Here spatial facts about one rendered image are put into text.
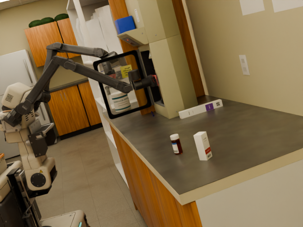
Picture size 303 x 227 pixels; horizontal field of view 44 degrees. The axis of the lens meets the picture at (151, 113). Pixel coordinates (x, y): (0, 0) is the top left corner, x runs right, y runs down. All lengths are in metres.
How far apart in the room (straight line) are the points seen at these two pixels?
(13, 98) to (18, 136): 0.26
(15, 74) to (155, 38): 5.05
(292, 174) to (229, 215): 0.27
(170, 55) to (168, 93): 0.23
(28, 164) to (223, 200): 1.65
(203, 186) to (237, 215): 0.17
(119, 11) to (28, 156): 1.15
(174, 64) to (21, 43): 5.71
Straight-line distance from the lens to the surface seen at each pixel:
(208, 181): 1.28
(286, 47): 1.78
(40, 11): 7.77
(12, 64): 7.06
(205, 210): 1.30
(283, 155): 1.38
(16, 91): 2.58
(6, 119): 2.47
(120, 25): 2.39
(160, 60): 2.23
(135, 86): 2.32
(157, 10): 2.25
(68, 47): 2.79
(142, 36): 2.21
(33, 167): 2.67
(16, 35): 7.75
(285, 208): 1.45
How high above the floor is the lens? 1.46
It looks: 12 degrees down
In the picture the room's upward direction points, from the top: 16 degrees counter-clockwise
